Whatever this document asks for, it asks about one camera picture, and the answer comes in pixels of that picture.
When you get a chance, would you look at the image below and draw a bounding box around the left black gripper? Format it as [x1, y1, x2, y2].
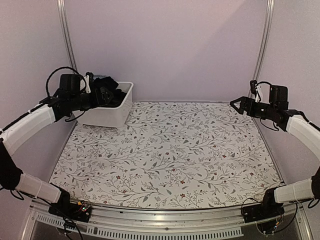
[70, 86, 114, 112]

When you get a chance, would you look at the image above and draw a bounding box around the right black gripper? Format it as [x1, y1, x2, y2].
[230, 96, 277, 120]

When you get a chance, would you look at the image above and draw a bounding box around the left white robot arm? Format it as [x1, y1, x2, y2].
[0, 87, 114, 217]

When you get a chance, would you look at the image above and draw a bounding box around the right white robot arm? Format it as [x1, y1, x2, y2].
[230, 96, 320, 218]

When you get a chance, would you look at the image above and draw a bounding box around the white plastic laundry bin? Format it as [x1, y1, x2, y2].
[76, 81, 134, 129]

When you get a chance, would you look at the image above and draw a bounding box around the dark garment in bin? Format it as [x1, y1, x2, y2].
[85, 72, 127, 108]

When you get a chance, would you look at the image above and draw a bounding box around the floral patterned table mat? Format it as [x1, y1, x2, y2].
[50, 102, 283, 209]

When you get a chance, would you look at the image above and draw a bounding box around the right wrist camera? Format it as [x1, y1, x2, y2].
[269, 85, 289, 109]

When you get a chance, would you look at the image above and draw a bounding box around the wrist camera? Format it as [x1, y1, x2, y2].
[59, 73, 81, 95]
[269, 85, 289, 109]

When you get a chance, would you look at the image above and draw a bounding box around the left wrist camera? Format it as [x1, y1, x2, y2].
[59, 73, 81, 95]

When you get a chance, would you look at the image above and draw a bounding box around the left aluminium frame post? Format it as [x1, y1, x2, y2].
[56, 0, 77, 70]

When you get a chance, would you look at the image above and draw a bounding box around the aluminium frame post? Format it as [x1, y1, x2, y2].
[252, 0, 275, 81]
[56, 0, 77, 70]

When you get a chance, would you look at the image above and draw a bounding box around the right aluminium frame post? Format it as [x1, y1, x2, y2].
[252, 0, 275, 81]

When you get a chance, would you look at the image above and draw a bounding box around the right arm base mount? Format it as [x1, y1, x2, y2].
[240, 188, 285, 223]

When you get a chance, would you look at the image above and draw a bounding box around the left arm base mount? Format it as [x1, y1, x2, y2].
[48, 191, 92, 223]

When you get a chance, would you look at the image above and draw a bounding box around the front aluminium rail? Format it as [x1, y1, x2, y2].
[21, 201, 316, 240]

